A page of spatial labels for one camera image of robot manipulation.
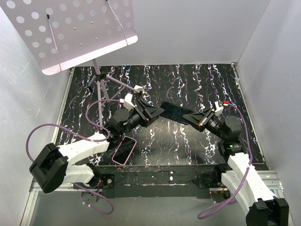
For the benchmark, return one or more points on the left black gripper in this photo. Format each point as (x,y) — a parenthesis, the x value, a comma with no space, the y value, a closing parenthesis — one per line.
(148,113)

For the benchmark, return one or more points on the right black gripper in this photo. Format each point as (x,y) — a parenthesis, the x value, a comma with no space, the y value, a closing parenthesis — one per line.
(201,119)

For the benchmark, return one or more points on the black phone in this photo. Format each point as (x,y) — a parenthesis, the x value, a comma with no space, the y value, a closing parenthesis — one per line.
(175,112)

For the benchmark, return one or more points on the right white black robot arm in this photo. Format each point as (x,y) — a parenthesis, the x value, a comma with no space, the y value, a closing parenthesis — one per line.
(260,205)

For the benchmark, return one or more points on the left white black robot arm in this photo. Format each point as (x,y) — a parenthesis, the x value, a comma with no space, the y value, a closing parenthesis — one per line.
(57,165)

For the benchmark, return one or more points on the phone in pink case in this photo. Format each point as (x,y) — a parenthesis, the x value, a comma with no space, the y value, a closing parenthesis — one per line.
(124,150)

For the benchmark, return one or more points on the music stand tripod pole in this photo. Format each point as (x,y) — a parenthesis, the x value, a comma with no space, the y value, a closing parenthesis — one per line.
(99,79)

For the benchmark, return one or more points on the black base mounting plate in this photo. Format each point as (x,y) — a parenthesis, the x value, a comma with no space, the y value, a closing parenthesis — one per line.
(160,181)

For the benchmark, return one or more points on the perforated music stand desk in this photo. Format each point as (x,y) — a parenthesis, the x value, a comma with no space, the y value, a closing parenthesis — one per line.
(62,34)

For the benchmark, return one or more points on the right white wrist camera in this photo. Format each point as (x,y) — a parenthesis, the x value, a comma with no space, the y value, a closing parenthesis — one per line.
(219,106)

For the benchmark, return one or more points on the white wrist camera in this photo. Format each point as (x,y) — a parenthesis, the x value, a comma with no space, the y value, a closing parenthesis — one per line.
(129,101)
(219,106)

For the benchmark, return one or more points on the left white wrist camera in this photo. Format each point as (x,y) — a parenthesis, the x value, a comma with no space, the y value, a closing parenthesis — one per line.
(129,101)

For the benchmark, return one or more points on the right aluminium side rail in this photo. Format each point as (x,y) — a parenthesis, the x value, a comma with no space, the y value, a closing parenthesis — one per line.
(258,157)

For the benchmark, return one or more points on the aluminium side rail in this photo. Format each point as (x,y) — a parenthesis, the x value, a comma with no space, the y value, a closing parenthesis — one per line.
(61,94)
(258,157)

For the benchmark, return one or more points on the left aluminium side rail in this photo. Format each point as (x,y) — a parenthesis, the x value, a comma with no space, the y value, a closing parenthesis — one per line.
(61,94)

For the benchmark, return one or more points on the aluminium front rail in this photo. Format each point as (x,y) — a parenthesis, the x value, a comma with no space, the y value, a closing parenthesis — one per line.
(269,177)

